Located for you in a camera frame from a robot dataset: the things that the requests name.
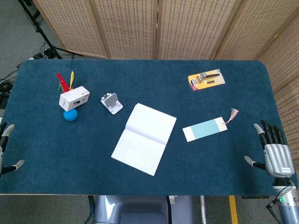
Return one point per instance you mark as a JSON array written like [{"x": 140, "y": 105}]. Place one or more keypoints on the dark blue table mat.
[{"x": 149, "y": 81}]

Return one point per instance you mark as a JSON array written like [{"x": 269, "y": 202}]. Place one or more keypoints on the light blue tasselled bookmark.
[{"x": 203, "y": 130}]

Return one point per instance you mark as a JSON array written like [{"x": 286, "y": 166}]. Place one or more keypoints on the yellow packaged hand tool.
[{"x": 205, "y": 80}]

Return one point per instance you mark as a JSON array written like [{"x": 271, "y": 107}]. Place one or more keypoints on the blue ball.
[{"x": 70, "y": 115}]

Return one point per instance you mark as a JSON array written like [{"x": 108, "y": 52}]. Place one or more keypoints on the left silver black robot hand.
[{"x": 4, "y": 140}]

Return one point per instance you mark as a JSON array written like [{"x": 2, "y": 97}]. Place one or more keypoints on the grey-blue robot torso base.
[{"x": 140, "y": 210}]

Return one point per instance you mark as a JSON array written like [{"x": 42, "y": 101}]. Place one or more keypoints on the black tripod stand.
[{"x": 47, "y": 42}]

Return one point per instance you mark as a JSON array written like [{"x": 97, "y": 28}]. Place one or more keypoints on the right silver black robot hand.
[{"x": 279, "y": 158}]

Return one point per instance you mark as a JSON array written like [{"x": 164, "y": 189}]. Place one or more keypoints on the white cardboard box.
[{"x": 73, "y": 99}]

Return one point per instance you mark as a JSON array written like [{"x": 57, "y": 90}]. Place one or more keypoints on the open white lined notebook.
[{"x": 144, "y": 140}]

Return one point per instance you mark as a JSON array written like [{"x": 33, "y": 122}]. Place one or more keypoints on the white folding phone stand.
[{"x": 112, "y": 103}]

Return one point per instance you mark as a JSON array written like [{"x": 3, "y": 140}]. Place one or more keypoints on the wooden perforated folding screen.
[{"x": 163, "y": 28}]

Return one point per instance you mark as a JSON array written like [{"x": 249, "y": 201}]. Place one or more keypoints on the red yellow feather shuttlecock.
[{"x": 65, "y": 82}]

